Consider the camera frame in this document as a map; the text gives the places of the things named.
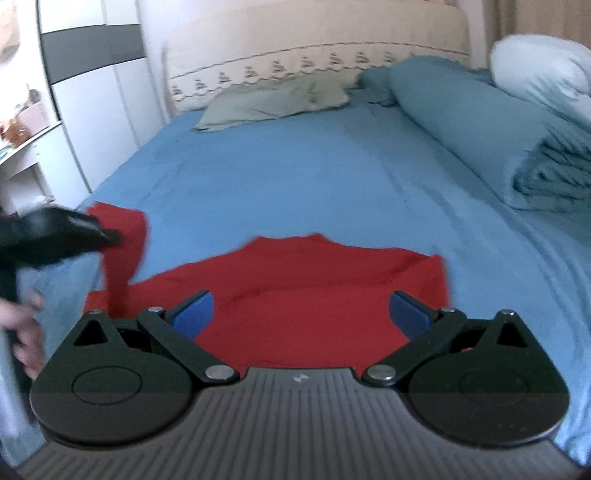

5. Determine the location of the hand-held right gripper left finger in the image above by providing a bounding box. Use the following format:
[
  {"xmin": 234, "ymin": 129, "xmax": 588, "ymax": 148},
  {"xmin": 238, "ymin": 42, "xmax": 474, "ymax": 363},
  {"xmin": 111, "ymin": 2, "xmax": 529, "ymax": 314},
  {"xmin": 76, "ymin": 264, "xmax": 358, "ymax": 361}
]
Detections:
[{"xmin": 72, "ymin": 290, "xmax": 240, "ymax": 385}]

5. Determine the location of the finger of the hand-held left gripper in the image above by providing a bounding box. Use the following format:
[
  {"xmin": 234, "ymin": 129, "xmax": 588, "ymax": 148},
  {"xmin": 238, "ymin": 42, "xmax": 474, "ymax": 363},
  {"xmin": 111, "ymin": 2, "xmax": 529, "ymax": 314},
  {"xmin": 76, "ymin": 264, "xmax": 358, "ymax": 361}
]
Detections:
[{"xmin": 69, "ymin": 211, "xmax": 123, "ymax": 254}]

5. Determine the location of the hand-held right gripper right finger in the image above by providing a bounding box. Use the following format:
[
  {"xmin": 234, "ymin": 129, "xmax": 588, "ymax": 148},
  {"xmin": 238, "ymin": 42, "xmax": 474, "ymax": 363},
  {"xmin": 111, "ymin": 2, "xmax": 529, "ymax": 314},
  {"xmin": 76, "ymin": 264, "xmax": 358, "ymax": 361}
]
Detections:
[{"xmin": 362, "ymin": 291, "xmax": 533, "ymax": 387}]

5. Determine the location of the red garment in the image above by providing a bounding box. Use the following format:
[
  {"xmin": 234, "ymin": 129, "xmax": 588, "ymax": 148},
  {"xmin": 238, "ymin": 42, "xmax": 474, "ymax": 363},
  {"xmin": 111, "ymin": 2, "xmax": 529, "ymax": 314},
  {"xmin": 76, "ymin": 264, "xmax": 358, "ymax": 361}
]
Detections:
[{"xmin": 84, "ymin": 203, "xmax": 451, "ymax": 370}]

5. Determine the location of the person's left hand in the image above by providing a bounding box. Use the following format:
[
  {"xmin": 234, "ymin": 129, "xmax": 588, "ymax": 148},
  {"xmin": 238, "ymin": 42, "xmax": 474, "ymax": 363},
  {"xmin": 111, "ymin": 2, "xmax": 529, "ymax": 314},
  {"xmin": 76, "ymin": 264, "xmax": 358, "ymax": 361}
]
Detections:
[{"xmin": 0, "ymin": 292, "xmax": 48, "ymax": 382}]

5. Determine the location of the white side shelf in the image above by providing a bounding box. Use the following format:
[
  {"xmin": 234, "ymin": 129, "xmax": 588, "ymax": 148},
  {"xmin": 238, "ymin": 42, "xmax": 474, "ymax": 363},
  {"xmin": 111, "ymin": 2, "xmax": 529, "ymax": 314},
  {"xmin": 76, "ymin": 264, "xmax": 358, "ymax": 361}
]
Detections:
[{"xmin": 0, "ymin": 119, "xmax": 70, "ymax": 215}]

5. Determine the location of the pink box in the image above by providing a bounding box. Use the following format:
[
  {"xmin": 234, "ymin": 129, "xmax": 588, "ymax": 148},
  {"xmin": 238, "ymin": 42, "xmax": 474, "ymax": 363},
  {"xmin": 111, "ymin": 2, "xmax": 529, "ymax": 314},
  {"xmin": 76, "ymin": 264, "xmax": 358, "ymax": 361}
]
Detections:
[{"xmin": 21, "ymin": 99, "xmax": 51, "ymax": 132}]

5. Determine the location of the white wardrobe with grey band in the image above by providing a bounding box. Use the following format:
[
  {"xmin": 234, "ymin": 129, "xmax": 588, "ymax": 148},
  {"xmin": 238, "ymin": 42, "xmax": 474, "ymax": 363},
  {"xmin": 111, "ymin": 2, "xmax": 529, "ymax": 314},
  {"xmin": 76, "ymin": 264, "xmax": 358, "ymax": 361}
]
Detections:
[{"xmin": 36, "ymin": 0, "xmax": 154, "ymax": 195}]

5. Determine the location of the bed with blue sheet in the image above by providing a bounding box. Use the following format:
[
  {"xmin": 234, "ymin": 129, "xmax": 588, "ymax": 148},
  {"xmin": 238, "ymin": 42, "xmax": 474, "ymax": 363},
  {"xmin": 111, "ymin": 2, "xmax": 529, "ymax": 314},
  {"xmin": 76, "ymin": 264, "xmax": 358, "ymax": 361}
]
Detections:
[{"xmin": 0, "ymin": 107, "xmax": 591, "ymax": 464}]

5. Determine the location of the rolled blue duvet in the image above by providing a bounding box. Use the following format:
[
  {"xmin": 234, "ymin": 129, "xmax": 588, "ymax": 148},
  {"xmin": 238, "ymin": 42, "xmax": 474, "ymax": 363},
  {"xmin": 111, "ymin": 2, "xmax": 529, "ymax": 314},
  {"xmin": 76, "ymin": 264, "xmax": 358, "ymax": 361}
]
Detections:
[{"xmin": 358, "ymin": 55, "xmax": 591, "ymax": 213}]

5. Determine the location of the grey-green pillow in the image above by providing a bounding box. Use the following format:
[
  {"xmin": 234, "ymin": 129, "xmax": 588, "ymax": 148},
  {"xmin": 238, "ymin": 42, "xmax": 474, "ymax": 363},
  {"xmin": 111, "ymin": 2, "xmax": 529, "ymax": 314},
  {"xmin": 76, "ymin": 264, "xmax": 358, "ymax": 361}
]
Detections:
[{"xmin": 191, "ymin": 74, "xmax": 352, "ymax": 133}]

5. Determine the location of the white pillow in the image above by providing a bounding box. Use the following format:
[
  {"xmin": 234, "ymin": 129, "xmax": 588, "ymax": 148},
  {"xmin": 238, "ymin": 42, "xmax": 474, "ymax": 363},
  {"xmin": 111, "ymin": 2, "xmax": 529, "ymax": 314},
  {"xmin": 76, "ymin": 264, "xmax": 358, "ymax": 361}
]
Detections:
[{"xmin": 489, "ymin": 34, "xmax": 591, "ymax": 112}]

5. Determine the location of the beige headboard cover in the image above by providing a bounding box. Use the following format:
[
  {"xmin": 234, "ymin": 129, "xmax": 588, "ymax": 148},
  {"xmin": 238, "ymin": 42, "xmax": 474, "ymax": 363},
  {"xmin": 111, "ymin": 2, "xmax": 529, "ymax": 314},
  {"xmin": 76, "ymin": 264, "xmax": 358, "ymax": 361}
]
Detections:
[{"xmin": 161, "ymin": 4, "xmax": 472, "ymax": 114}]

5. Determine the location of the beige curtain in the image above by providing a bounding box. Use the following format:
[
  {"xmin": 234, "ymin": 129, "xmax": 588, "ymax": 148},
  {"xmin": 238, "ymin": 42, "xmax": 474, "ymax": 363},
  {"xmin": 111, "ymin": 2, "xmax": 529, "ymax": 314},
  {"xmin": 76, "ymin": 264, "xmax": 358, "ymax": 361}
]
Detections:
[{"xmin": 480, "ymin": 0, "xmax": 591, "ymax": 71}]

